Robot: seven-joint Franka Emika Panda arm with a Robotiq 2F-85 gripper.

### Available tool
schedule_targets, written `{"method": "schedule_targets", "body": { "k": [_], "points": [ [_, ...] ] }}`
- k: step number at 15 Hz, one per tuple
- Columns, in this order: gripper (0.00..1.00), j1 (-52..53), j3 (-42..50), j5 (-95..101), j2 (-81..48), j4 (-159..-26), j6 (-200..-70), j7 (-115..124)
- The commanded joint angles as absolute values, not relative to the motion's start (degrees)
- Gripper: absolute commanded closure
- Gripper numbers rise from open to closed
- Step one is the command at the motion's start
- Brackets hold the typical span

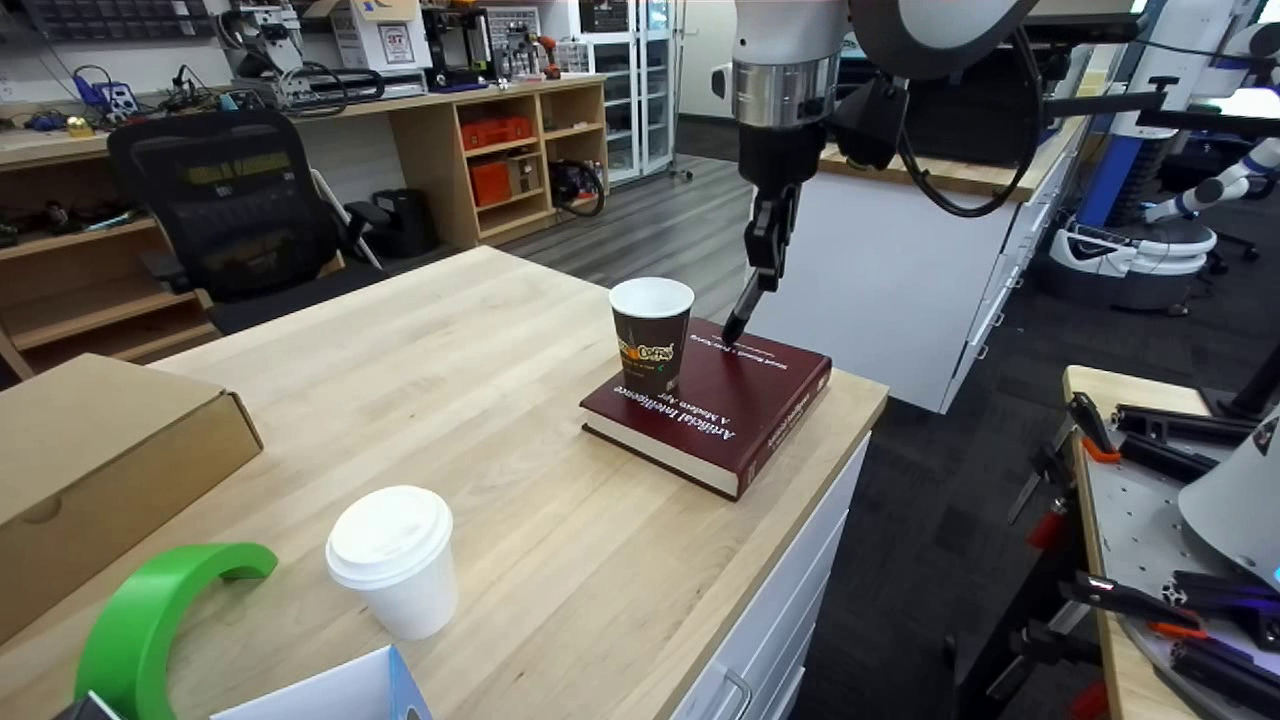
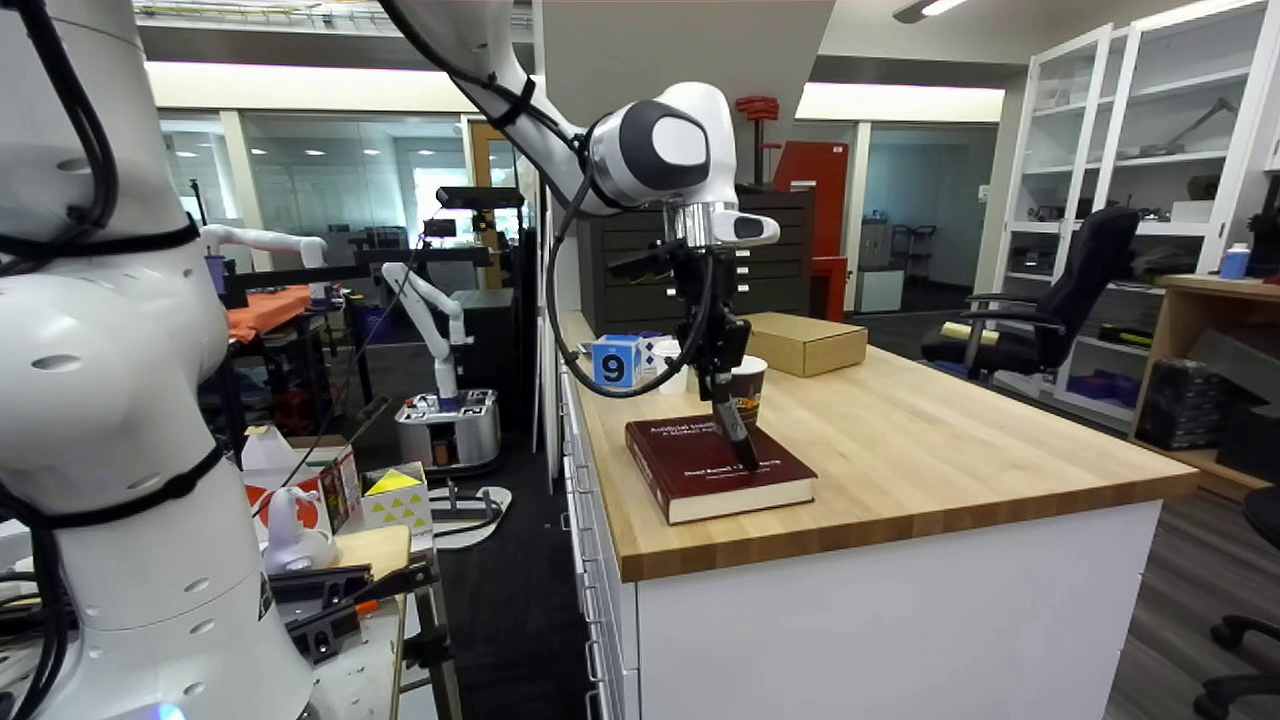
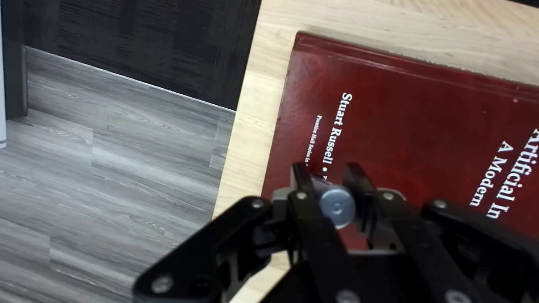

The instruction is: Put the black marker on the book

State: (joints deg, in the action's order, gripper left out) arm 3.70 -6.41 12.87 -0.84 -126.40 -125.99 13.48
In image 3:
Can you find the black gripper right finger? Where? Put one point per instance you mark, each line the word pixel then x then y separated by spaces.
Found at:
pixel 427 247

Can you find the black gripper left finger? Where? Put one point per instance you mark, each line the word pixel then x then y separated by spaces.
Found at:
pixel 304 247

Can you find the dark red hardcover book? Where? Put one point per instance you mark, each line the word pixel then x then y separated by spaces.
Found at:
pixel 422 119

